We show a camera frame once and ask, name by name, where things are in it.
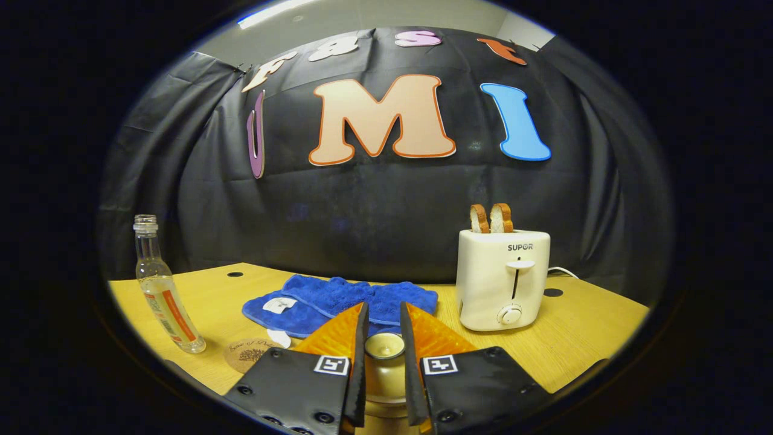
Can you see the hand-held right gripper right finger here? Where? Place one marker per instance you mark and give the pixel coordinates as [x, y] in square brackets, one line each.
[410, 386]

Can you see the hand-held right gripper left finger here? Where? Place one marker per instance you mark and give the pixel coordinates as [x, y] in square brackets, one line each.
[360, 386]

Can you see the yellow-green teacup lid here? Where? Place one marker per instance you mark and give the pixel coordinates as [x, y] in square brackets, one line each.
[385, 374]

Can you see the round cork coaster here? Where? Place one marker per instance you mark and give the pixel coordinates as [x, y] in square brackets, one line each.
[247, 356]

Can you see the clear plastic water bottle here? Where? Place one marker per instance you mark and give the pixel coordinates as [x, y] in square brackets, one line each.
[169, 308]

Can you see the blue towel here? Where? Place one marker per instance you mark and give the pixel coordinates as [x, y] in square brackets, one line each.
[338, 299]

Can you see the white toaster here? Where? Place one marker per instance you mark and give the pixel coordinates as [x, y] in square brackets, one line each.
[489, 290]

